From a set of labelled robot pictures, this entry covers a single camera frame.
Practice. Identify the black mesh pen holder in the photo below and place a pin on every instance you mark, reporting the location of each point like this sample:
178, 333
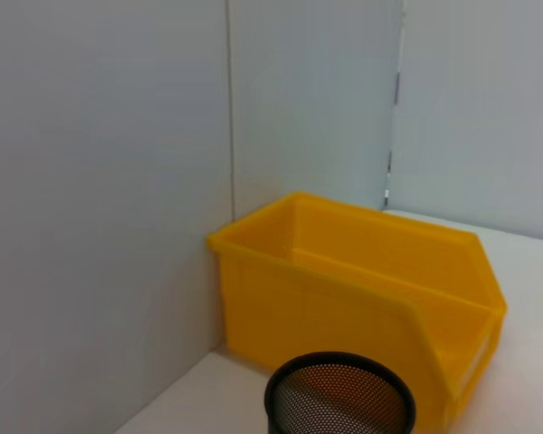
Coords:
339, 361

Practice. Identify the yellow plastic bin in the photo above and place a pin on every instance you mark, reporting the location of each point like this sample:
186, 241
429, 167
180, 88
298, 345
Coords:
344, 294

